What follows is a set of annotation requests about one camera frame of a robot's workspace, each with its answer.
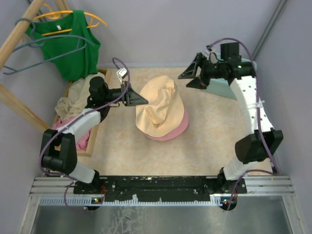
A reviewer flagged aluminium rail frame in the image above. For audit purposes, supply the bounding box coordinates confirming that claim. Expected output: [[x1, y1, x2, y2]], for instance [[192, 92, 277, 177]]
[[30, 175, 294, 211]]

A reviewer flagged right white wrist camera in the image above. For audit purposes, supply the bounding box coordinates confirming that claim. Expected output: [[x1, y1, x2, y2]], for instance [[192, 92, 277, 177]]
[[205, 45, 217, 60]]

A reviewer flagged pink garment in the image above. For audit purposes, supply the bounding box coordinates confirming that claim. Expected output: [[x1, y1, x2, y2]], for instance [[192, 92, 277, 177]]
[[52, 117, 91, 151]]

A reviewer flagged grey clothes hanger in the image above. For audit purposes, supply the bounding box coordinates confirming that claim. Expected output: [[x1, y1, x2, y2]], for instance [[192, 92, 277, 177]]
[[4, 18, 95, 75]]

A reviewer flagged pink hat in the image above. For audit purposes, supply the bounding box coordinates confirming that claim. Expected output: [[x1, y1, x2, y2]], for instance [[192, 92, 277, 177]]
[[145, 109, 189, 141]]

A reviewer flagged light blue plastic bin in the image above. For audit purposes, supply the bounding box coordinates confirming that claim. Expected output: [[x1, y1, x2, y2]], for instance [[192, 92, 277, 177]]
[[207, 61, 257, 104]]

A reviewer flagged beige bucket hat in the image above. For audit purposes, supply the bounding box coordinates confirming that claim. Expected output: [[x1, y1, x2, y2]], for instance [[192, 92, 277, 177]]
[[136, 76, 184, 137]]

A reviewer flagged beige garment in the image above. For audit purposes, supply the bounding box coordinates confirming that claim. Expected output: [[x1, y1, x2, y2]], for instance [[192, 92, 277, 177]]
[[55, 72, 105, 122]]

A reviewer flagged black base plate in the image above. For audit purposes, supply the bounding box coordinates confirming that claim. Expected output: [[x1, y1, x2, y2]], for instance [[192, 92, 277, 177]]
[[74, 175, 236, 202]]

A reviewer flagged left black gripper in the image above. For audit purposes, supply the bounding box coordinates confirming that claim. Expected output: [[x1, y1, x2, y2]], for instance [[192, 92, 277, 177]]
[[103, 81, 149, 106]]

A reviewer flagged yellow clothes hanger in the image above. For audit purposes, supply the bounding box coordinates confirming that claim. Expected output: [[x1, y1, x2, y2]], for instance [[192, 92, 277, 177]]
[[31, 3, 108, 36]]

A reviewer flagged wooden clothes rack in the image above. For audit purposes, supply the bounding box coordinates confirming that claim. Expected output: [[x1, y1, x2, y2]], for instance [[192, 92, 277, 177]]
[[0, 0, 112, 160]]

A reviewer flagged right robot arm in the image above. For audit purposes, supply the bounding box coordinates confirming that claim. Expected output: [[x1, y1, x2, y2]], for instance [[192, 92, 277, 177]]
[[178, 39, 283, 193]]

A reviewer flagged green tank top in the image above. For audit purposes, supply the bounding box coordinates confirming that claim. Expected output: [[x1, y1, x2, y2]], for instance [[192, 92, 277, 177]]
[[26, 10, 101, 81]]

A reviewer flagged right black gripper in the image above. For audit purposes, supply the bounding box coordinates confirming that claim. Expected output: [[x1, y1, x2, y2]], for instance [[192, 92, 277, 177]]
[[177, 53, 225, 90]]

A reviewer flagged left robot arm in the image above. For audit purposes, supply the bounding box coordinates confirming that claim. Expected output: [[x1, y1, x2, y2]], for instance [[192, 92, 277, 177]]
[[39, 76, 148, 194]]

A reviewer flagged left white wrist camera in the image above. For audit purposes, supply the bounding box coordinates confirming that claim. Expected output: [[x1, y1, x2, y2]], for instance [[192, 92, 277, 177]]
[[116, 68, 128, 84]]

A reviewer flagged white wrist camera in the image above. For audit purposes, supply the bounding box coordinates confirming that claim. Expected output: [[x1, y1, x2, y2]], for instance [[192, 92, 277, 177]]
[[116, 68, 128, 84], [205, 45, 217, 60]]

